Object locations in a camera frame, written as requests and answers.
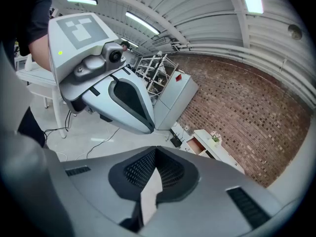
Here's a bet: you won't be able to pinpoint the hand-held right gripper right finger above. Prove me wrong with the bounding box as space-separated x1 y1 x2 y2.
138 146 284 237

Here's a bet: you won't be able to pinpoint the white wall pipes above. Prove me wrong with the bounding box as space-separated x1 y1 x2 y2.
172 41 316 101

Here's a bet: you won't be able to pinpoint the ceiling air vent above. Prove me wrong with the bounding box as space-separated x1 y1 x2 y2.
151 37 166 47

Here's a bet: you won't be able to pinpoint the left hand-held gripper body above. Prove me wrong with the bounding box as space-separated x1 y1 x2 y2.
48 12 126 113

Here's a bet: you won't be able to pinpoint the black floor cable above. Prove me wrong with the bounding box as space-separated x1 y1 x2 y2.
75 127 121 160
43 109 73 139

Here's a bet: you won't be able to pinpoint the white shelf rack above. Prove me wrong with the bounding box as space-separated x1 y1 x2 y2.
135 53 179 102

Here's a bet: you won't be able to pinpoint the white desk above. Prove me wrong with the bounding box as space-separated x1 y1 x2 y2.
186 129 245 175

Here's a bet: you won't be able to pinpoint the black router with antennas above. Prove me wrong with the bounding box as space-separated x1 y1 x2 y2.
169 129 185 148

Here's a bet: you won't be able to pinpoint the round ceiling fixture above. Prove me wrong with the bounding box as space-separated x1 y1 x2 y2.
287 24 303 40

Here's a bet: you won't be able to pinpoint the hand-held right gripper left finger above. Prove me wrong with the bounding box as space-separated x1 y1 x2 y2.
61 146 158 233

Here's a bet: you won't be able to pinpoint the person's dark trousers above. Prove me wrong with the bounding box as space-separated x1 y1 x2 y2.
17 106 47 148

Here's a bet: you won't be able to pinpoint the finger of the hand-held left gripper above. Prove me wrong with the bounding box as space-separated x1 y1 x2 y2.
81 75 152 135
110 67 156 133

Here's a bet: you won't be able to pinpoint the wooden desk drawer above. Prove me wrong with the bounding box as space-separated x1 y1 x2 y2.
186 136 207 157

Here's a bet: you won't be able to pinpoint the white table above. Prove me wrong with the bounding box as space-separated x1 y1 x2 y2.
15 67 68 139

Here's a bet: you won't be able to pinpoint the small potted flower plant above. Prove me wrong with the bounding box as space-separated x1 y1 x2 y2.
210 131 223 144

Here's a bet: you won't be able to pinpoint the person's left forearm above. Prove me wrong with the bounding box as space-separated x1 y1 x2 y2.
28 34 52 72

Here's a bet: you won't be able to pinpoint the person's black shirt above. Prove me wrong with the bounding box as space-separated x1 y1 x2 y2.
0 0 59 57

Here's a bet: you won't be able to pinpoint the grey metal cabinet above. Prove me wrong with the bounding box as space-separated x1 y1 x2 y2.
154 69 199 131

